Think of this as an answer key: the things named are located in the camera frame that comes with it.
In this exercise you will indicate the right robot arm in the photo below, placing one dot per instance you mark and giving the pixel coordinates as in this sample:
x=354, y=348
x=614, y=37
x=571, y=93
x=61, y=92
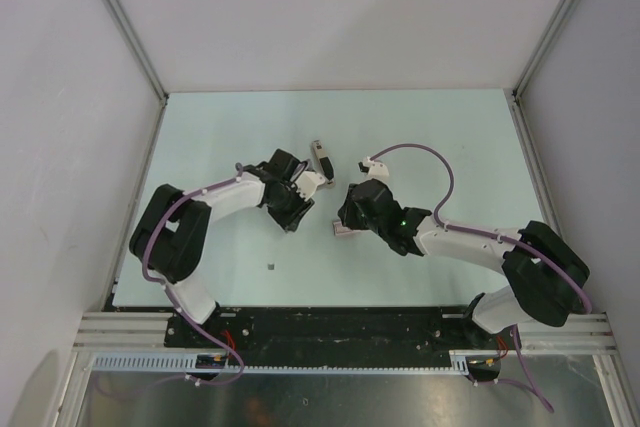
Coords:
x=545, y=277

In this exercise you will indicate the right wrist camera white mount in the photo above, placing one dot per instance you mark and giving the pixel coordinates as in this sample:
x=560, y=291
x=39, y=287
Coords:
x=374, y=169

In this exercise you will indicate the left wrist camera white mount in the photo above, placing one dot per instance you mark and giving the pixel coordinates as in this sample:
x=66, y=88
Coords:
x=307, y=183

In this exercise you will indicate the red white staple box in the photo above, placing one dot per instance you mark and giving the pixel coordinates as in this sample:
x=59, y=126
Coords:
x=339, y=229

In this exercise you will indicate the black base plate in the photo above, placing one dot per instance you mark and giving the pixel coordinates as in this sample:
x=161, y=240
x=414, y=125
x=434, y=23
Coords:
x=334, y=337

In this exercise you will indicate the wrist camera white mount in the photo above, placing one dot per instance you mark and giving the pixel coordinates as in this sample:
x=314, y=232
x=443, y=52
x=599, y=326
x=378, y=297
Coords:
x=374, y=169
x=307, y=183

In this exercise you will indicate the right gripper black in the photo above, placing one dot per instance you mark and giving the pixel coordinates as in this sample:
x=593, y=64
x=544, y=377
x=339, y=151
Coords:
x=346, y=213

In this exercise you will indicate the left aluminium corner post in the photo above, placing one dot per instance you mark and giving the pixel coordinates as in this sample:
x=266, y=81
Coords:
x=122, y=21

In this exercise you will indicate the aluminium frame rail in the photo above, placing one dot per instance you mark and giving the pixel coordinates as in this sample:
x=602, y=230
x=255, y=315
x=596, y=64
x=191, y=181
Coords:
x=145, y=331

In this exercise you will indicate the beige black stapler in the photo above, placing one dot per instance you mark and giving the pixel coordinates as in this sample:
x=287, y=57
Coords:
x=324, y=163

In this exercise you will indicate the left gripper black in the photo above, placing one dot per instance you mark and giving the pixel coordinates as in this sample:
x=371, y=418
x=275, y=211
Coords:
x=289, y=220

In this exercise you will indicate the right aluminium corner post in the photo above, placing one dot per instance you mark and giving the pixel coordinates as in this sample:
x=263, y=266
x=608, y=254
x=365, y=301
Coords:
x=551, y=33

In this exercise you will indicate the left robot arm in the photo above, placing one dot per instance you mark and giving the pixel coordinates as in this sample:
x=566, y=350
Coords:
x=170, y=236

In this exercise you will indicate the aluminium corner post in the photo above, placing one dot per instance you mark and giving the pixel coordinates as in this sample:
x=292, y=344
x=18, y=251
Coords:
x=122, y=21
x=551, y=33

